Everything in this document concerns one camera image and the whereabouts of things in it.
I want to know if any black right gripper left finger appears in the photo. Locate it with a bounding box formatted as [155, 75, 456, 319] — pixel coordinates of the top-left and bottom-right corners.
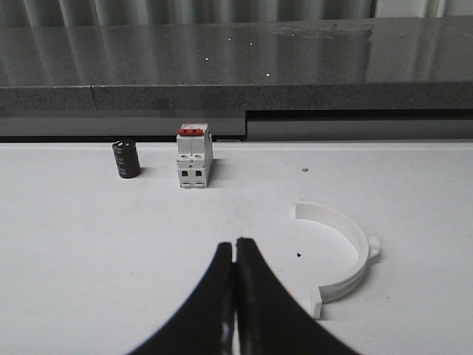
[132, 242, 234, 354]

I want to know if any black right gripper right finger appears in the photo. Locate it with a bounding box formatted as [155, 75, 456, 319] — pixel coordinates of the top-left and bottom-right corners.
[236, 237, 356, 354]

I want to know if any white half-ring pipe clamp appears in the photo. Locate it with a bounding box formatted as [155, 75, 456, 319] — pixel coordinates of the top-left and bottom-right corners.
[295, 200, 381, 320]

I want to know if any black cylindrical capacitor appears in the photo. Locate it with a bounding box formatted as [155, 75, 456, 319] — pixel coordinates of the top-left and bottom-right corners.
[112, 139, 141, 179]

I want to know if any grey stone counter ledge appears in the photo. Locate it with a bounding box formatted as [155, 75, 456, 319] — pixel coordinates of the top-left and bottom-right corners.
[1, 16, 472, 142]

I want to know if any grey corrugated curtain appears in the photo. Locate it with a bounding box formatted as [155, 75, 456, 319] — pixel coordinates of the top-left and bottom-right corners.
[1, 0, 472, 27]

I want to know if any white circuit breaker red switch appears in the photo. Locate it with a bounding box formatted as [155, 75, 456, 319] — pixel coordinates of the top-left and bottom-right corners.
[176, 124, 214, 189]

